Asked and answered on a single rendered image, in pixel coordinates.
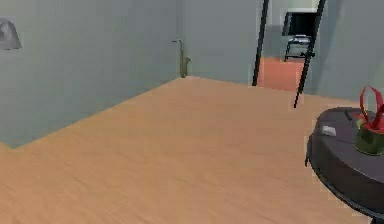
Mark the black and white stand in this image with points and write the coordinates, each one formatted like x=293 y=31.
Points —
x=296 y=43

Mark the black television set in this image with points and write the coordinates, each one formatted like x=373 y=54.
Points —
x=300 y=24

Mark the dark round table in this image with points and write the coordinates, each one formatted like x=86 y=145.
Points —
x=336 y=160

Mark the small black stick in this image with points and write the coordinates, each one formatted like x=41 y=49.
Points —
x=348 y=115

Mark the red-leaved plant in green pot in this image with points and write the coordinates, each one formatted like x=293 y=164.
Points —
x=369 y=140

